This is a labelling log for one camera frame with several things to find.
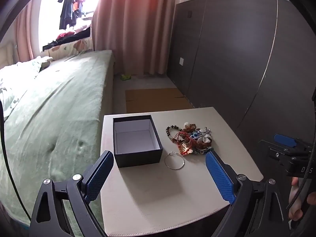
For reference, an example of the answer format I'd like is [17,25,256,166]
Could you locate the person's right hand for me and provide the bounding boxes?
[288,176,309,221]

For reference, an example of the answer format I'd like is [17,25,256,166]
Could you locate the bed with green blanket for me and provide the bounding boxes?
[0,50,116,228]

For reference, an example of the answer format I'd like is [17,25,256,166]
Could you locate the hanging dark clothes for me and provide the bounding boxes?
[58,0,93,30]

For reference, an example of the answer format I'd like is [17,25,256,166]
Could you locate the dark beaded bracelet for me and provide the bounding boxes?
[166,125,183,142]

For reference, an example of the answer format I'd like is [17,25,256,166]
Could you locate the flat brown cardboard sheet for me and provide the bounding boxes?
[125,88,194,115]

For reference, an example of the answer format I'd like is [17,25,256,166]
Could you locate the pile of mixed jewelry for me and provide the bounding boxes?
[173,121,214,156]

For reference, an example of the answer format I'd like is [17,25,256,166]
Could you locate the white crumpled quilt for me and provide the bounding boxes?
[0,55,53,119]

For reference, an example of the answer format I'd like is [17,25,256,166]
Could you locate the wide pink curtain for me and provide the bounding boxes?
[92,0,184,76]

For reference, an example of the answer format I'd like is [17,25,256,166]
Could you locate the narrow pink curtain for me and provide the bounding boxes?
[12,4,35,62]

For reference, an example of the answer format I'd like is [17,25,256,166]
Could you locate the braided black gripper cable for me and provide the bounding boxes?
[286,157,312,210]

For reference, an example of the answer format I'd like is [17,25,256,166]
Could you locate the black cardboard box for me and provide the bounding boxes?
[113,115,163,168]

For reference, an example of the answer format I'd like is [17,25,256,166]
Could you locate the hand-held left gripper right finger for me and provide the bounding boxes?
[205,150,290,237]

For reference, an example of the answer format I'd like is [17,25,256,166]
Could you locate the silver hoop bangle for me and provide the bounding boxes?
[165,152,185,170]

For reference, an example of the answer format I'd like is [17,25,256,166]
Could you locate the dark grey wardrobe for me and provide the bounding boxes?
[166,0,316,153]

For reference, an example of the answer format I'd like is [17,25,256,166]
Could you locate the floral cream cushion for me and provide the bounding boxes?
[48,38,94,58]

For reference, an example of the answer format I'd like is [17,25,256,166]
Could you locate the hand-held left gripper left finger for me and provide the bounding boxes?
[29,150,114,237]

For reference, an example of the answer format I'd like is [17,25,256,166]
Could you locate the pile of folded clothes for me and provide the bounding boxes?
[55,27,92,42]

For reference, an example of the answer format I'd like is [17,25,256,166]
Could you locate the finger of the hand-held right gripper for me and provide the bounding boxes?
[274,133,313,153]

